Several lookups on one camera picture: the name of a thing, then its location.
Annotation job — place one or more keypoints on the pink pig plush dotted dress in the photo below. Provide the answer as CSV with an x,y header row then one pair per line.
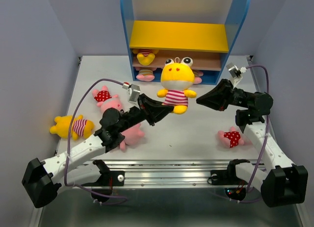
x,y
105,100

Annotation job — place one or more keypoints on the blue wooden toy shelf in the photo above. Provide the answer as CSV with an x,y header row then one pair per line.
x,y
230,13

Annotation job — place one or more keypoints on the yellow bear plush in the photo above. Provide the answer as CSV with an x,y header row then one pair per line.
x,y
78,127
145,56
176,79

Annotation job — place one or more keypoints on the pink pig plush centre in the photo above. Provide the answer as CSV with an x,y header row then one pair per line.
x,y
132,136

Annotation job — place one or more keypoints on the brown lower shelf board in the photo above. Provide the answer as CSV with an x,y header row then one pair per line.
x,y
212,64

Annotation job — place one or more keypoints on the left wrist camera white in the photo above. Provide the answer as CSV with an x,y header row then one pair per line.
x,y
133,91

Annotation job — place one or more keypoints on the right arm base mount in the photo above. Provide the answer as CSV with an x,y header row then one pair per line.
x,y
235,189

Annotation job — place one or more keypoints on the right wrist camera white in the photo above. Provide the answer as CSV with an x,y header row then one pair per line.
x,y
236,74

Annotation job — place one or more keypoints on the pink pig plush right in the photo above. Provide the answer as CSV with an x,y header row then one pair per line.
x,y
233,138

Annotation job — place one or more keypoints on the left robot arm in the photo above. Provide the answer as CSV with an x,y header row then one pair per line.
x,y
41,179

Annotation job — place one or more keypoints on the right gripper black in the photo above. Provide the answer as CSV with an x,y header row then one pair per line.
x,y
219,97

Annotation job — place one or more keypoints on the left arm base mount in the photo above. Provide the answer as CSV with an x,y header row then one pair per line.
x,y
105,184

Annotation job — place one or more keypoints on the pink frog plush striped shirt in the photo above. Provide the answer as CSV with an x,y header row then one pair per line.
x,y
145,73

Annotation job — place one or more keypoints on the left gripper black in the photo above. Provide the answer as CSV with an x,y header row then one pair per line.
x,y
152,110

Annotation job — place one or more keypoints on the aluminium rail frame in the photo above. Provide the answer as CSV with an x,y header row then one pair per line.
x,y
166,182

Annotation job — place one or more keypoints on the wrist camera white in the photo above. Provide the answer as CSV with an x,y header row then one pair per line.
x,y
133,91
236,74

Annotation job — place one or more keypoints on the pink pig plush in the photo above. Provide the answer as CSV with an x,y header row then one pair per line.
x,y
233,138
132,136

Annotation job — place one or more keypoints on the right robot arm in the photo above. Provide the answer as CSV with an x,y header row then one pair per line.
x,y
278,179

